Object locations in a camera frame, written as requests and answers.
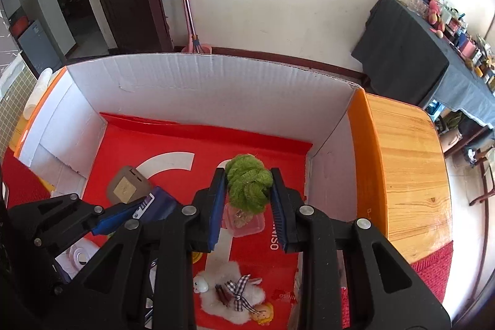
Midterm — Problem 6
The orange cardboard box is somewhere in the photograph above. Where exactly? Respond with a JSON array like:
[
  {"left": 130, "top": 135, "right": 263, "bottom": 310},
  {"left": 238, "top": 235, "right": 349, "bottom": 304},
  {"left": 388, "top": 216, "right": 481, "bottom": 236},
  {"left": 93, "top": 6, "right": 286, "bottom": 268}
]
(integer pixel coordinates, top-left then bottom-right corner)
[{"left": 15, "top": 52, "right": 389, "bottom": 330}]

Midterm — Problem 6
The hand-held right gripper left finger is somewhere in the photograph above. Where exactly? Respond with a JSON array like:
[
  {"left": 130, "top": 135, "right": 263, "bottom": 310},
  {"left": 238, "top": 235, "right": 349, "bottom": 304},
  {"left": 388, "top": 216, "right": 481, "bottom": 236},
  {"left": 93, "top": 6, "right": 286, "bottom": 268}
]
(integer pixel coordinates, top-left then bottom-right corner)
[{"left": 52, "top": 168, "right": 227, "bottom": 330}]

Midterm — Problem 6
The side table with grey cloth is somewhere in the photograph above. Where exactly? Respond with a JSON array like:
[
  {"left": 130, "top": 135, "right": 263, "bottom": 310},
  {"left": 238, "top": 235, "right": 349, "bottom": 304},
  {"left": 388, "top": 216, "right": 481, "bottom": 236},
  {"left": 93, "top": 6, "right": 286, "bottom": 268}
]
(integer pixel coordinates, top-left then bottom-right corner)
[{"left": 351, "top": 0, "right": 495, "bottom": 130}]

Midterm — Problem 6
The row of cosmetic bottles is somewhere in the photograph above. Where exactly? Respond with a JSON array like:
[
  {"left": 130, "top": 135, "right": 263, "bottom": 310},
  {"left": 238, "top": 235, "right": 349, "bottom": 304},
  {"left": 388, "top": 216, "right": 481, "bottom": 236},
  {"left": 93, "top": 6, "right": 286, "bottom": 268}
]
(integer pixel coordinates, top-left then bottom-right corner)
[{"left": 394, "top": 0, "right": 495, "bottom": 91}]

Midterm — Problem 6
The grey cabinet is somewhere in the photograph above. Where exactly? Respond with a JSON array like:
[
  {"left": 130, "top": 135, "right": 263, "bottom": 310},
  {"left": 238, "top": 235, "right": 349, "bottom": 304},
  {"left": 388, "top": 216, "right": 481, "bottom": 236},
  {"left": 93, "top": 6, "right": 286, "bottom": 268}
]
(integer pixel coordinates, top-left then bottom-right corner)
[{"left": 17, "top": 19, "right": 62, "bottom": 71}]

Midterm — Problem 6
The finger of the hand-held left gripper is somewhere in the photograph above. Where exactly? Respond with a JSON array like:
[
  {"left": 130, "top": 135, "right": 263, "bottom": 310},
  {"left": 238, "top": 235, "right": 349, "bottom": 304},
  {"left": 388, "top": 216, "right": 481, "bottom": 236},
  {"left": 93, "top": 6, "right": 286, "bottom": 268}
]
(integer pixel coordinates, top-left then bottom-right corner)
[{"left": 8, "top": 193, "right": 155, "bottom": 257}]

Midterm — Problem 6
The large green pompom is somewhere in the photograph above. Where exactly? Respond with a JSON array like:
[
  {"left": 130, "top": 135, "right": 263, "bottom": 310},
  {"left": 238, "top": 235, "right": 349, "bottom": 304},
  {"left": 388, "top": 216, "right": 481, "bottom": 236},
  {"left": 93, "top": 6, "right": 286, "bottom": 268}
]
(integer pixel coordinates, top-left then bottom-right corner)
[{"left": 225, "top": 154, "right": 273, "bottom": 212}]

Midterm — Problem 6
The red knitted blanket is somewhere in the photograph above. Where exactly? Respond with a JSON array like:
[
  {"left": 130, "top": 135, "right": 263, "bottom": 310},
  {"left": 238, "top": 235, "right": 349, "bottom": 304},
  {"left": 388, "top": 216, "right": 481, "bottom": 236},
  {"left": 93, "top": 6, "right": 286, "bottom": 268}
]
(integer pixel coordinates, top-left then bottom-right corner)
[{"left": 0, "top": 152, "right": 455, "bottom": 330}]

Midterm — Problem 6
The white slipper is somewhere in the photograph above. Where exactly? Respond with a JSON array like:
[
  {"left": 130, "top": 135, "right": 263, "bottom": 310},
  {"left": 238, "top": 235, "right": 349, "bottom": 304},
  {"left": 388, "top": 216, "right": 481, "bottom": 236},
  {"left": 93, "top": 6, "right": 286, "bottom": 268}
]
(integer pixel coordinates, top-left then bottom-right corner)
[{"left": 23, "top": 68, "right": 53, "bottom": 120}]

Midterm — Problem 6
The pink round toy camera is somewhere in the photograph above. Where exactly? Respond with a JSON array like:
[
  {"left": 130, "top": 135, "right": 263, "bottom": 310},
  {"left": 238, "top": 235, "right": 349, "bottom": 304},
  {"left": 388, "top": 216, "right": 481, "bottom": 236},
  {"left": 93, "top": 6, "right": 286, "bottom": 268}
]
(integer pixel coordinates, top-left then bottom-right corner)
[{"left": 56, "top": 241, "right": 103, "bottom": 276}]

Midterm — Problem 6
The clear plastic box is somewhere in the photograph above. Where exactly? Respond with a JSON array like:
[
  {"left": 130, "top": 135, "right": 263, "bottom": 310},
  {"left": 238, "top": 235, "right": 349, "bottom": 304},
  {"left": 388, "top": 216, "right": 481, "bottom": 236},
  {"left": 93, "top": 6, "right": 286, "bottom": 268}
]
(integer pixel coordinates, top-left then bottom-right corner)
[{"left": 224, "top": 204, "right": 265, "bottom": 238}]

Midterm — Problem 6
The white fluffy plush toy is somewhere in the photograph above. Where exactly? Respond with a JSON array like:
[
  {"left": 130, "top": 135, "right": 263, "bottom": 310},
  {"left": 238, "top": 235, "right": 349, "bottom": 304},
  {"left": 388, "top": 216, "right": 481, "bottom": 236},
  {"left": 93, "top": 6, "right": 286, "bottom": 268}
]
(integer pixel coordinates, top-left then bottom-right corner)
[{"left": 192, "top": 261, "right": 267, "bottom": 325}]

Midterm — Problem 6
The taupe pouch case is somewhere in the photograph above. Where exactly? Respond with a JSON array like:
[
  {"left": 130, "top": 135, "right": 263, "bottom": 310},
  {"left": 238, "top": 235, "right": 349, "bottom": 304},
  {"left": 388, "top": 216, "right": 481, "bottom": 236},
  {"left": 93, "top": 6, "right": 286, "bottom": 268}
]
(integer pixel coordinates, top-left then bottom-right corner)
[{"left": 106, "top": 165, "right": 152, "bottom": 204}]

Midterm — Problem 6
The purple bottle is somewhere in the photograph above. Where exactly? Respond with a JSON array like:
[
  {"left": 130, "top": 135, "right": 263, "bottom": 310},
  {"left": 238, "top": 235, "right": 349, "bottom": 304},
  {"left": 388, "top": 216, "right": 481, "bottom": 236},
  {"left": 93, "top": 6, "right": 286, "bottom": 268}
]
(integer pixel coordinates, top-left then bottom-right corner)
[{"left": 132, "top": 186, "right": 182, "bottom": 219}]

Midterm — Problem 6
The pink yellow doll figurine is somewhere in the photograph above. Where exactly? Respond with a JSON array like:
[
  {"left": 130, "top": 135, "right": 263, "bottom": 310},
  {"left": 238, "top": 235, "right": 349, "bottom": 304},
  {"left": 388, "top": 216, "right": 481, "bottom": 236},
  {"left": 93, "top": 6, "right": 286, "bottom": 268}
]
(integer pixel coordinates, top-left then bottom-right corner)
[{"left": 249, "top": 301, "right": 275, "bottom": 326}]

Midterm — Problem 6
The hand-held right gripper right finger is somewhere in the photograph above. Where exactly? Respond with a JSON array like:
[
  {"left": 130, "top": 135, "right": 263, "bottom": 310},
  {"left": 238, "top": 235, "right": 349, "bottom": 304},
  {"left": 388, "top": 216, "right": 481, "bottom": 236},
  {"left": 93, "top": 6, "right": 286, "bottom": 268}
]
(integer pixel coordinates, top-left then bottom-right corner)
[{"left": 270, "top": 168, "right": 452, "bottom": 330}]

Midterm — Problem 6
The pink plush toy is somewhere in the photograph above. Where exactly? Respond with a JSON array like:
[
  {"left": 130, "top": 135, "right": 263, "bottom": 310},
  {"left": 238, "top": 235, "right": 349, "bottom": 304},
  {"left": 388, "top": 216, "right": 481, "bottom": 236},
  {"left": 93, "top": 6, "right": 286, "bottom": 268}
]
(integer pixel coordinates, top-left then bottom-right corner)
[{"left": 427, "top": 0, "right": 445, "bottom": 39}]

